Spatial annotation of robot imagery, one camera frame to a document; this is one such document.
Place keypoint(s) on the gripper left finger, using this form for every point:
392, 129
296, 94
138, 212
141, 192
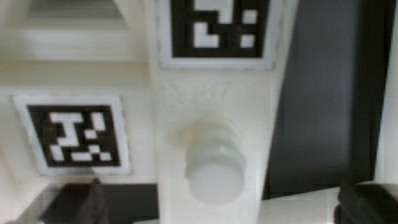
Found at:
68, 204

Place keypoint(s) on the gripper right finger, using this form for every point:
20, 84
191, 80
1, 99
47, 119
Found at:
369, 205

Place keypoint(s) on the white chair back frame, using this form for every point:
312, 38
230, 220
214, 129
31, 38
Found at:
234, 64

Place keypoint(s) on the white chair seat part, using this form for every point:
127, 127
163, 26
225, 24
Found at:
77, 133

